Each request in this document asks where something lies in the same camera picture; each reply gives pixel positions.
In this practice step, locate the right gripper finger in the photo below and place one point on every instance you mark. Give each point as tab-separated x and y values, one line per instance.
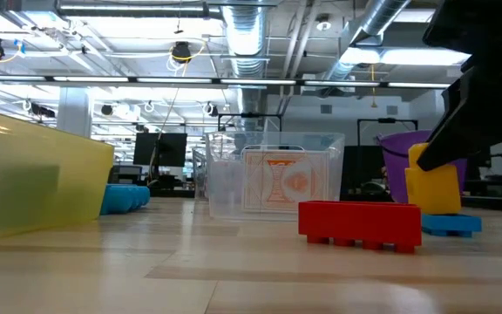
464	126

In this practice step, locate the small yellow brick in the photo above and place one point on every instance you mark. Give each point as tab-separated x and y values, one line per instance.
434	192

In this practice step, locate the small blue brick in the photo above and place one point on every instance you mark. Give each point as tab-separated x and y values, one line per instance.
451	223

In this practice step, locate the red brick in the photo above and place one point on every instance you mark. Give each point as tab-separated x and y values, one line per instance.
360	220

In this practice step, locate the large blue toy block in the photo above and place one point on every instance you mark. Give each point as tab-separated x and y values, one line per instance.
120	198

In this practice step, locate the black background equipment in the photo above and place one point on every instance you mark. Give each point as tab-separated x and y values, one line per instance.
495	174

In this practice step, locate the purple plastic bucket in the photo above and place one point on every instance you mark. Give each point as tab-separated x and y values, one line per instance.
397	165

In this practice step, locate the black computer monitor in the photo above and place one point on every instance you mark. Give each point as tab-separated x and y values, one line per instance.
360	159
160	149

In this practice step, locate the person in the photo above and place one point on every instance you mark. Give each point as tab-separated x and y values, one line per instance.
373	187

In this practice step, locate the white ceiling sensor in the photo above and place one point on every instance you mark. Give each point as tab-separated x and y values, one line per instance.
323	24

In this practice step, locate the small clear plastic container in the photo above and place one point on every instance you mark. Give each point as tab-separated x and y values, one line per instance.
225	192

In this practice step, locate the clear plastic bin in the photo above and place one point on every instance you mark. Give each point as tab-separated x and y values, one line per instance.
198	170

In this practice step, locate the long light bar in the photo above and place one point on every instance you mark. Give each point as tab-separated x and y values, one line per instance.
146	80

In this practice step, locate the silver ceiling pipe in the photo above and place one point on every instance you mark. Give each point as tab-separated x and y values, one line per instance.
137	8

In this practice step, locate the white column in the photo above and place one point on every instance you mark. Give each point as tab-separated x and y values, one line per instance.
74	111

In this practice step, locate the yellow translucent bin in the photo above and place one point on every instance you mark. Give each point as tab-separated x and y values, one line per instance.
37	139

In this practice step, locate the silver air duct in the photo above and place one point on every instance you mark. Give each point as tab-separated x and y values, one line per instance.
377	22
244	35

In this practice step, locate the small black ceiling camera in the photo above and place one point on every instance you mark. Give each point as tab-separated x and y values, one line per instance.
42	110
106	110
212	110

